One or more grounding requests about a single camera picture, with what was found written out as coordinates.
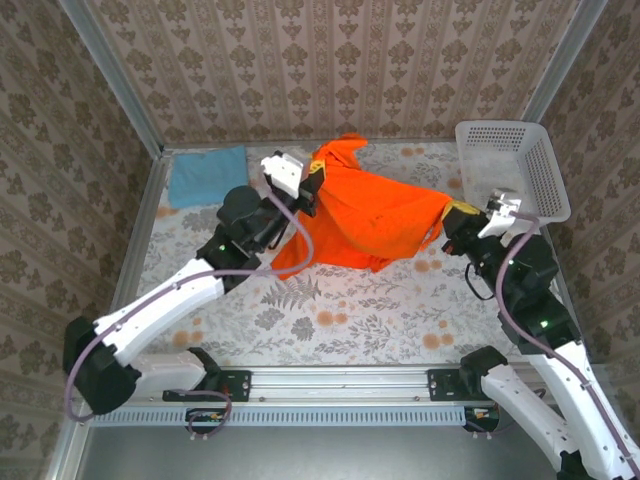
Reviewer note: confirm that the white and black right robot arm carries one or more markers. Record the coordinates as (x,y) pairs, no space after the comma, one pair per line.
(575,390)

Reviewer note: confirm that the grey metal sheet panel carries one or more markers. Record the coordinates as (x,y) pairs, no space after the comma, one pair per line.
(325,455)

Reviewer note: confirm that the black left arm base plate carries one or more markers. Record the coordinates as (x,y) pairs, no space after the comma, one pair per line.
(235,385)

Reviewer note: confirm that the orange t-shirt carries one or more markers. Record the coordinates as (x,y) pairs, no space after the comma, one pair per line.
(370,215)

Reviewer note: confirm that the aluminium frame post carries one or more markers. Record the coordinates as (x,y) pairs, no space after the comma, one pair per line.
(115,85)
(560,65)

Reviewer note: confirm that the folded light blue t-shirt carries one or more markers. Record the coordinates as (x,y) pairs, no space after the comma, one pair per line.
(205,170)

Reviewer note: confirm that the floral table cover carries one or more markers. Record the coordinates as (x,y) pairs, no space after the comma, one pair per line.
(350,310)

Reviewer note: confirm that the aluminium mounting rail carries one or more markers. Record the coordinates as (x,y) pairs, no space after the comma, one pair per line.
(340,382)

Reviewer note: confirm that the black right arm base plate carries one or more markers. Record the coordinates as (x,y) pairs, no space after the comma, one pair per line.
(445,385)

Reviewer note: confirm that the white perforated plastic basket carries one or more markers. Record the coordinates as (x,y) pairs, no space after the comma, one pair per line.
(542,170)

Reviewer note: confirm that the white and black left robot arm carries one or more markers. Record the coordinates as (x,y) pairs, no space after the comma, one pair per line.
(160,310)

